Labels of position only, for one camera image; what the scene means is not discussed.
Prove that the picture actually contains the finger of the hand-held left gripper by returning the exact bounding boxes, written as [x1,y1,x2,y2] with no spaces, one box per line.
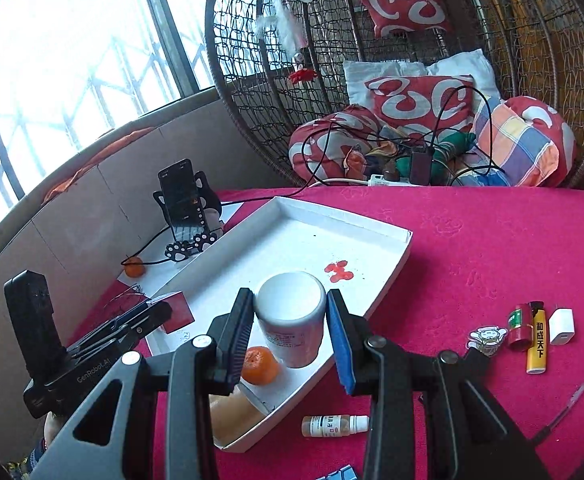
[92,301,173,356]
[74,303,153,350]

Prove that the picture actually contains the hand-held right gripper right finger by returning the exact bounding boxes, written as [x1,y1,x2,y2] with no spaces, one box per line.
[326,289,553,480]

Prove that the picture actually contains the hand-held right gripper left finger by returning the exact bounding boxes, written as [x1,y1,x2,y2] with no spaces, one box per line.
[32,287,255,480]

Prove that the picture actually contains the white plastic bottle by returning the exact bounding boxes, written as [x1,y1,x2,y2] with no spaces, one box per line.
[254,272,327,369]

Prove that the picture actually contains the white cardboard tray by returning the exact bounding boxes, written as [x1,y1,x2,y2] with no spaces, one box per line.
[144,196,413,453]

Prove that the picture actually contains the cartoon keychain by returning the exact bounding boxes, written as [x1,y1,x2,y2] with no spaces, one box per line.
[466,326,509,357]

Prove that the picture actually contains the small red can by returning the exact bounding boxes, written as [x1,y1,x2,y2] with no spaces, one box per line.
[506,303,534,351]

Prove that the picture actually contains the yellow lighter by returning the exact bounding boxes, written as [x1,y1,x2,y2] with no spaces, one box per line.
[526,301,549,374]

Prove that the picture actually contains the white charger cube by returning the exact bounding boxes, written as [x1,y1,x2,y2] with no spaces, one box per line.
[548,308,576,346]

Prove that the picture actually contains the person's left hand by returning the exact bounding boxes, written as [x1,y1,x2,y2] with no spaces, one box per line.
[44,412,71,450]

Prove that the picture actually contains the small red box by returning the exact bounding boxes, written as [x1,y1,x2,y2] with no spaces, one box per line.
[161,291,195,334]

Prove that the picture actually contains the white paper sheet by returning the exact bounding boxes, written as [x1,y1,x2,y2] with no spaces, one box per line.
[116,204,273,312]

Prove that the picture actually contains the small dropper bottle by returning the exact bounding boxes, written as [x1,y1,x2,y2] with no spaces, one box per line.
[302,414,371,438]

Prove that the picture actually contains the tan tape roll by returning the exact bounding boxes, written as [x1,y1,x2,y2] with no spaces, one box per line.
[209,390,266,447]

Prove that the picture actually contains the phone on black holder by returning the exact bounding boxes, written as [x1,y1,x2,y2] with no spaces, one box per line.
[153,171,223,264]

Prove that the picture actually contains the blue tiled object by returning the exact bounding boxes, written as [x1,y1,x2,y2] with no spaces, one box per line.
[316,464,369,480]

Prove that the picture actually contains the black smartphone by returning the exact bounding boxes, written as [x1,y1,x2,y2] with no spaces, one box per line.
[158,158,208,244]

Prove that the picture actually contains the red tablecloth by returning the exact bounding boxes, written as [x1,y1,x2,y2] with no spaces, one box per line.
[66,186,584,480]

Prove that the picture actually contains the orange cloth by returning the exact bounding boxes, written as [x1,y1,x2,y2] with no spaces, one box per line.
[42,127,159,204]

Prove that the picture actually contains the white power strip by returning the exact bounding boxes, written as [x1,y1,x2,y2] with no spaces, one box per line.
[318,173,417,189]

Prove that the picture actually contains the black power adapter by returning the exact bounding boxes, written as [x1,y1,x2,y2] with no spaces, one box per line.
[409,149,432,186]

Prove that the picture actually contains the red white seat cushion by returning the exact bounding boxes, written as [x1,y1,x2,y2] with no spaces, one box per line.
[288,96,578,189]

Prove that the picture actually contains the clear pen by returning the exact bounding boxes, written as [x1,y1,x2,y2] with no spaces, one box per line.
[531,371,584,443]

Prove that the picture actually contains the green cloth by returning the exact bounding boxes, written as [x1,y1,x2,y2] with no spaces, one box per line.
[394,130,476,184]

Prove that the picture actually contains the square red white cushion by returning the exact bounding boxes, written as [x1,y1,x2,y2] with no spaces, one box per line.
[364,75,476,134]

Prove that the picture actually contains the window with metal grille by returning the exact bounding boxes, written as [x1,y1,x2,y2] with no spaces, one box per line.
[0,0,219,252]

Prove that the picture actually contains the plaid cushion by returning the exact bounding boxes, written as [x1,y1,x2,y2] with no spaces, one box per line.
[454,97,561,189]

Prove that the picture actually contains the wicker hanging egg chair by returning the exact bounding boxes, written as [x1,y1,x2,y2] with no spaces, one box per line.
[204,0,584,192]

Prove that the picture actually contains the red flower ornament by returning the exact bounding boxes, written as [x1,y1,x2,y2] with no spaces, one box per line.
[288,50,319,84]

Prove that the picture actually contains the white feather dreamcatcher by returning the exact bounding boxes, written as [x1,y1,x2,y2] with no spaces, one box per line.
[255,0,323,62]

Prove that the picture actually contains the small red white pillow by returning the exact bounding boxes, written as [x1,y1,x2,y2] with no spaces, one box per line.
[361,0,453,40]

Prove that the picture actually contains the wire-frame glasses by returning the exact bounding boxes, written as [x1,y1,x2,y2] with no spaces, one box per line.
[103,283,149,317]

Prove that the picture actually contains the black phone cable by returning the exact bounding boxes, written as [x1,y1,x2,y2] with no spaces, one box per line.
[120,199,273,267]

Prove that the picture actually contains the black charging cable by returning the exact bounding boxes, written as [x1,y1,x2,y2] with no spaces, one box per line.
[299,85,504,192]

